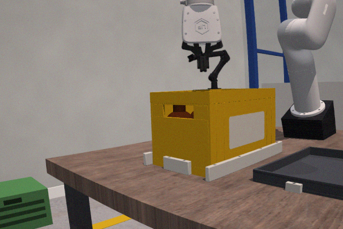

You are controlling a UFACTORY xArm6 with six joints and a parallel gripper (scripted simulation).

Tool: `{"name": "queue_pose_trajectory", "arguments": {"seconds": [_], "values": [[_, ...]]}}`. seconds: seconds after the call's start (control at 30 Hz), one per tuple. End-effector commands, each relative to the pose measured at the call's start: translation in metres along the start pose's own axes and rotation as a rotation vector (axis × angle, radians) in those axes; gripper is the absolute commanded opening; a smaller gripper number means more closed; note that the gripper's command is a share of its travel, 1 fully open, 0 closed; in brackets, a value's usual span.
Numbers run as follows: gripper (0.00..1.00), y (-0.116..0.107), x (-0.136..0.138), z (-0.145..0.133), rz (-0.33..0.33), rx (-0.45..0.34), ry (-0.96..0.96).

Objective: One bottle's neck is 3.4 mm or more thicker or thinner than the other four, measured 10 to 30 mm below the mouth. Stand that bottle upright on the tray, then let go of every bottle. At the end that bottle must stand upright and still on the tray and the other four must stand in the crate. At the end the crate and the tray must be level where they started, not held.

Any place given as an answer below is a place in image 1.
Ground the yellow wooden crate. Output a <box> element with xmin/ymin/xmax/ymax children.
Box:
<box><xmin>150</xmin><ymin>88</ymin><xmax>275</xmax><ymax>177</ymax></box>

